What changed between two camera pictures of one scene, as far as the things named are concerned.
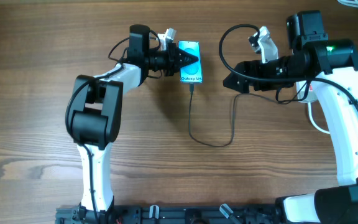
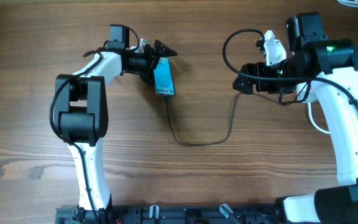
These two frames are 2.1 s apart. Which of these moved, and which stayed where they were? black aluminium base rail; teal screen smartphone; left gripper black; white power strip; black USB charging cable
Moved: left gripper black; teal screen smartphone; black USB charging cable
Stayed: white power strip; black aluminium base rail
